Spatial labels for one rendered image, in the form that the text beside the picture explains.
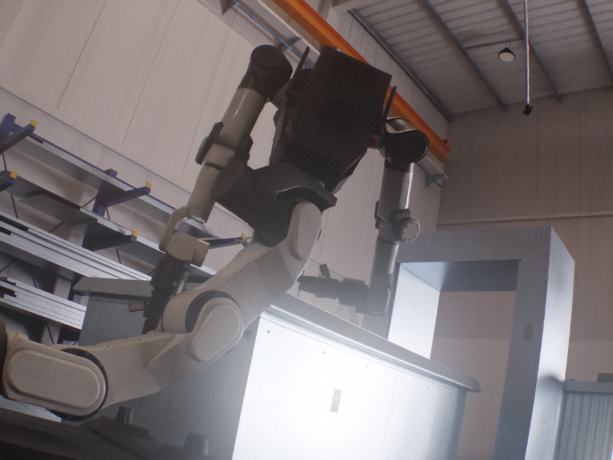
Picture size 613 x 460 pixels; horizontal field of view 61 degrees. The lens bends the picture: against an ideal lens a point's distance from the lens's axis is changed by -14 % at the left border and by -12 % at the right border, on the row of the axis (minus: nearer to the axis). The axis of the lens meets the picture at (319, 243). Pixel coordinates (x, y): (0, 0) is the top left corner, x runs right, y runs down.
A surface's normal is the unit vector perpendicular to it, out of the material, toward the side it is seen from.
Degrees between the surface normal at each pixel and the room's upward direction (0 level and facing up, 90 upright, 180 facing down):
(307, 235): 90
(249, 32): 90
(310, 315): 68
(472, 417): 90
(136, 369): 90
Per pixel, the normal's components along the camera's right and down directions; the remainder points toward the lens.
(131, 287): -0.43, -0.68
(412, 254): -0.59, -0.34
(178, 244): 0.22, -0.13
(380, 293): -0.12, 0.42
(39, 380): 0.67, -0.10
